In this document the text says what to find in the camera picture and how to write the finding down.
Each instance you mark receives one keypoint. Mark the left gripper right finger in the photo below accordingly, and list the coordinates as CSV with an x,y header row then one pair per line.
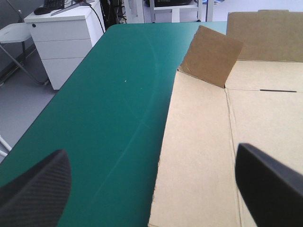
x,y
270,186

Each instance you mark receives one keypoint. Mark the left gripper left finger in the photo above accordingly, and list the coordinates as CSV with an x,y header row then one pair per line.
x,y
38,189

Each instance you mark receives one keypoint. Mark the white drawer cabinet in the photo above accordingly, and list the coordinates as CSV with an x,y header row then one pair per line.
x,y
62,45

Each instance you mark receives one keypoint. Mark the white table frame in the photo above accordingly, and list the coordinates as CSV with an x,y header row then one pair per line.
x,y
175,10

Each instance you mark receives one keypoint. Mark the white folding chair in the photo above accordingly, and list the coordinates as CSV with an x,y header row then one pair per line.
x,y
16,49

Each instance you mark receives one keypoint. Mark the brown cardboard box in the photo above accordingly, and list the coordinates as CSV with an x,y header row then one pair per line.
x,y
227,132

